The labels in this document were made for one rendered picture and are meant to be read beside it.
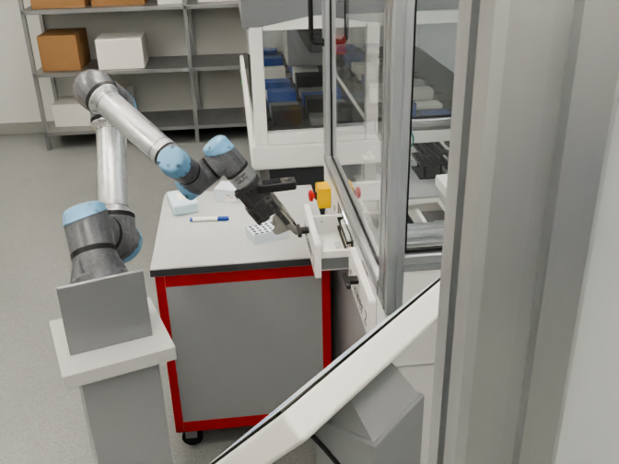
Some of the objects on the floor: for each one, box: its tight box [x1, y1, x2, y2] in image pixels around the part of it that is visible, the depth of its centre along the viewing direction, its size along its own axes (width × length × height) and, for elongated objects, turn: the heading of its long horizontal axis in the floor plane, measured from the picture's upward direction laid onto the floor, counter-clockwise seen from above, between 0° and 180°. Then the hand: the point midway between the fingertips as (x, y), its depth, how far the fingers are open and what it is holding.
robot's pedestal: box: [49, 297, 177, 464], centre depth 200 cm, size 30×30×76 cm
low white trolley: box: [150, 185, 332, 445], centre depth 262 cm, size 58×62×76 cm
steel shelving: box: [18, 0, 247, 150], centre depth 552 cm, size 363×49×200 cm, turn 98°
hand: (295, 226), depth 203 cm, fingers closed on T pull, 3 cm apart
